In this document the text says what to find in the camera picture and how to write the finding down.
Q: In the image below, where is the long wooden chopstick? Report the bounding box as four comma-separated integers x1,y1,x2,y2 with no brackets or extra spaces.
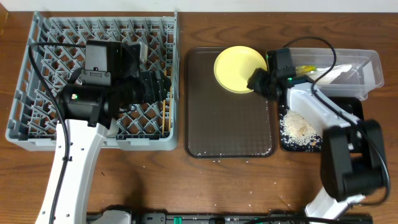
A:
162,100,166,138

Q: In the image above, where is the yellow plate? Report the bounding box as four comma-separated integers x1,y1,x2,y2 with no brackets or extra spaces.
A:
213,46,267,94

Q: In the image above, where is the green orange snack wrapper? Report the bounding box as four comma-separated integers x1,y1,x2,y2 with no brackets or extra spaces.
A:
295,65,317,76

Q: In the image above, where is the white paper napkin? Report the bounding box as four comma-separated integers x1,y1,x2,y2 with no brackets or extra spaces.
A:
306,64,352,85

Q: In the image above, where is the short wooden chopstick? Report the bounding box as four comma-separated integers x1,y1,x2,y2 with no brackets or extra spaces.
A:
168,67,173,132

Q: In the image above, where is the white cup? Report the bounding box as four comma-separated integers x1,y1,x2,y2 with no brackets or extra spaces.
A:
107,119,119,138

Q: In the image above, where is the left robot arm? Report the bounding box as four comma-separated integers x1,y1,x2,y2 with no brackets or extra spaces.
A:
37,40,172,223

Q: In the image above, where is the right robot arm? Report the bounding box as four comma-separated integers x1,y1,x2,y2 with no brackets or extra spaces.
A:
248,47,391,223

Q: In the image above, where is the grey dishwasher rack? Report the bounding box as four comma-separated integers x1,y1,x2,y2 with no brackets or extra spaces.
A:
5,12,180,151

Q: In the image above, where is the spilled rice pile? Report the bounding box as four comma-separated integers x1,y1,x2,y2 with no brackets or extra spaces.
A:
280,109,321,147

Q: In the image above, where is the black rectangular tray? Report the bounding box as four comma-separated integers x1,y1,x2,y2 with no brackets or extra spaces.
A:
278,96,364,152

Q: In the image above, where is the dark brown serving tray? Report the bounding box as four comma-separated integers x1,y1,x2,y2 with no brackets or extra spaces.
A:
184,47,277,159

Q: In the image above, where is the clear plastic bin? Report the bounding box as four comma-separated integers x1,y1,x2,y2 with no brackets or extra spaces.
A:
290,47,384,101

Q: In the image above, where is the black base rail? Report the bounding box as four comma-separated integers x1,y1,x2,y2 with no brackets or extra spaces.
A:
85,204,374,224

